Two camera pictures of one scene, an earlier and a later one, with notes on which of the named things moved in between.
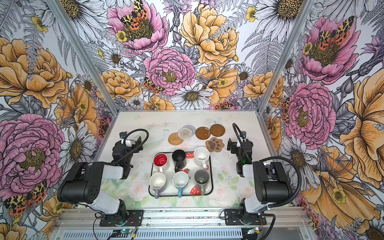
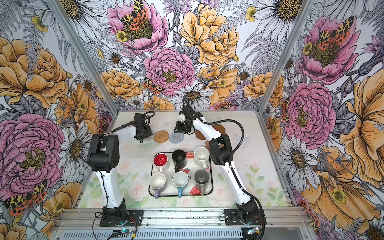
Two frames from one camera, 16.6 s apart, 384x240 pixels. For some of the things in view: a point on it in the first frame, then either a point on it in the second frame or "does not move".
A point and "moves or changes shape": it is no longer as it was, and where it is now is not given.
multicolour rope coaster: [185, 133] moves or changes shape
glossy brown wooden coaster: [202, 133] does not move
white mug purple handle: [157, 181] does not move
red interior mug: [160, 160] does not move
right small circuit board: [255, 229] does not move
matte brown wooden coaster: [217, 130] does not move
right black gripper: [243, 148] -> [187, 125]
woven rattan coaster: [174, 139] -> [161, 136]
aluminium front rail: [70, 218] does not move
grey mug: [202, 178] does not move
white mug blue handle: [180, 179] does not move
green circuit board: [122, 233] does not move
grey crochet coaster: [190, 127] moves or changes shape
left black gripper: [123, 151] -> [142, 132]
